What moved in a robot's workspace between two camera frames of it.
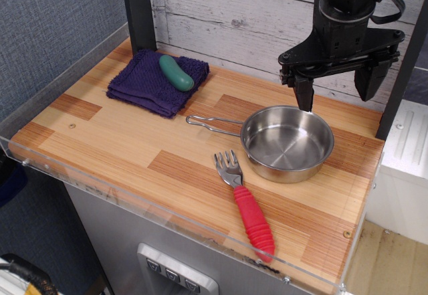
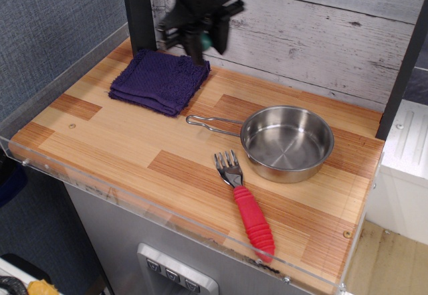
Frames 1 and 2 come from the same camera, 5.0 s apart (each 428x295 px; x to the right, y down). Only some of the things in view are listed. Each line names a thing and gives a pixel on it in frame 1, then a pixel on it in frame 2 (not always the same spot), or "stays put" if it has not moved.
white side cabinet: x=398 y=203 stays put
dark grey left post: x=139 y=13 stays put
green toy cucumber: x=174 y=75 → x=206 y=39
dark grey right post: x=416 y=51 stays put
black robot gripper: x=335 y=45 → x=200 y=10
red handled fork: x=260 y=235 stays put
